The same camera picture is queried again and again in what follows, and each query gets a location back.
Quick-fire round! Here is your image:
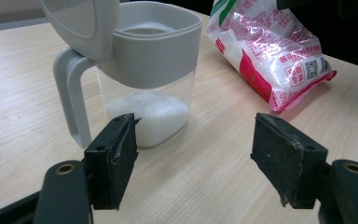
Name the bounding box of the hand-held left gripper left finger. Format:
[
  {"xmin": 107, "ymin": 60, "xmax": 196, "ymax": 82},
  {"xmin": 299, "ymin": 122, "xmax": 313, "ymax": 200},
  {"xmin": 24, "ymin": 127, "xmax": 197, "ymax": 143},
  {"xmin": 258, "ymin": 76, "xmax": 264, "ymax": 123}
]
[{"xmin": 84, "ymin": 113, "xmax": 142, "ymax": 210}]

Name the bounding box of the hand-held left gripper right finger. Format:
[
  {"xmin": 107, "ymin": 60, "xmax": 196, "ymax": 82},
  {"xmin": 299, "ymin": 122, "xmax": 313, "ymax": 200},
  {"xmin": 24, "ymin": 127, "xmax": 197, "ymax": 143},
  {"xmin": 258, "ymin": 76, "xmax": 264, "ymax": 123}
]
[{"xmin": 250, "ymin": 112, "xmax": 328, "ymax": 209}]

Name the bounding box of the white and pink sugar bag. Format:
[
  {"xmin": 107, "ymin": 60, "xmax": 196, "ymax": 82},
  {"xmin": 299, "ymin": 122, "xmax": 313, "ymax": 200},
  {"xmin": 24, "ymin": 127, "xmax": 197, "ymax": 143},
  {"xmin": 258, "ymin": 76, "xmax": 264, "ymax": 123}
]
[{"xmin": 207, "ymin": 0, "xmax": 337, "ymax": 113}]

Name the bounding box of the white sugar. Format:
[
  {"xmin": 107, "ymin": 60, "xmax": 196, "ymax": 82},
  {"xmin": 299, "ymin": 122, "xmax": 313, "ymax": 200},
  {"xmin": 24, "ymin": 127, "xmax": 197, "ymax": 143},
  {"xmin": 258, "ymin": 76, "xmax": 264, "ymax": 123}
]
[{"xmin": 104, "ymin": 92, "xmax": 190, "ymax": 148}]

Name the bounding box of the clear jar with grey lid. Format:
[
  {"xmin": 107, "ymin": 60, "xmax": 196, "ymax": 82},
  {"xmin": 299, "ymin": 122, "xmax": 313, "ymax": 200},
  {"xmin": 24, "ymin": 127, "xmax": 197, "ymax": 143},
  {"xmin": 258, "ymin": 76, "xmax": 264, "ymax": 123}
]
[{"xmin": 39, "ymin": 0, "xmax": 203, "ymax": 149}]

